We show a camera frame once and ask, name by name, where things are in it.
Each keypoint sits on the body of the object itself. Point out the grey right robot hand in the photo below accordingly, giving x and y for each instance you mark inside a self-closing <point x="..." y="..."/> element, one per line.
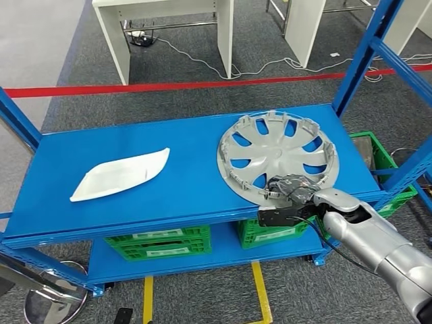
<point x="297" y="185"/>

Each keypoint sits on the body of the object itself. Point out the chrome stanchion base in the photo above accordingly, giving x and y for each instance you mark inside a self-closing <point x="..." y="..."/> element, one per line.
<point x="405" y="150"/>
<point x="54" y="308"/>

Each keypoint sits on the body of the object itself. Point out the blue metal shelf rack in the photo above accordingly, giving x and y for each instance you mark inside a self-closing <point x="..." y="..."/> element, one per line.
<point x="186" y="179"/>

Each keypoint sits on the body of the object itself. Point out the grey brown flat panel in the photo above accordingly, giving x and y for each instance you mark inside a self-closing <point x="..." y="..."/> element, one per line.
<point x="362" y="152"/>

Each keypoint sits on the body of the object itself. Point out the yellow floor tape square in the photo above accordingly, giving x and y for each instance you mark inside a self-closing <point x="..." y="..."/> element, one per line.
<point x="147" y="299"/>

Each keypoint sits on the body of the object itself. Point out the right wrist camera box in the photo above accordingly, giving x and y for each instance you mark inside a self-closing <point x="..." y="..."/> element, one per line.
<point x="276" y="217"/>

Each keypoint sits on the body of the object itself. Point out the red floor tape line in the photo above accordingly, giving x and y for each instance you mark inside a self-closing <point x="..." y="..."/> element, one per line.
<point x="168" y="85"/>

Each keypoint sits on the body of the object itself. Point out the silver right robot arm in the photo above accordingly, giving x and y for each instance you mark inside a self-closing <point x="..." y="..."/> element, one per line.
<point x="371" y="237"/>

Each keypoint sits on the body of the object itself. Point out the green plastic crate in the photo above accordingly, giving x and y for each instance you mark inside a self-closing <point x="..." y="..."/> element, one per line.
<point x="158" y="243"/>
<point x="381" y="156"/>
<point x="263" y="234"/>

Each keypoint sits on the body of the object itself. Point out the black router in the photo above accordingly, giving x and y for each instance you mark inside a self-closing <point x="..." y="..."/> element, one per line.
<point x="143" y="40"/>

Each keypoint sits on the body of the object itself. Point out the white desk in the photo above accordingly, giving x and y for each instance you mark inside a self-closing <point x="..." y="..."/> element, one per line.
<point x="303" y="27"/>
<point x="224" y="31"/>
<point x="402" y="22"/>

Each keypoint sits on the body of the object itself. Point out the grey plastic wheel cover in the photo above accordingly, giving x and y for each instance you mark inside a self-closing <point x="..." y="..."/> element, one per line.
<point x="276" y="152"/>

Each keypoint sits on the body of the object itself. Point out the white curved plastic part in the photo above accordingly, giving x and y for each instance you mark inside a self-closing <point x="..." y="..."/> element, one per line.
<point x="118" y="174"/>

